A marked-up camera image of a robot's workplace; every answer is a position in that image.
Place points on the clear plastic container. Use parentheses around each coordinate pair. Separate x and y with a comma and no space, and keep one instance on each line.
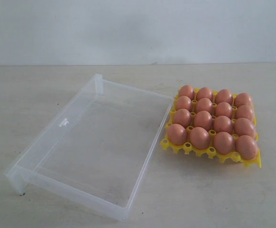
(95,152)

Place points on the yellow plastic egg tray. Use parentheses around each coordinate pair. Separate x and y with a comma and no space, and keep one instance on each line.
(211,152)

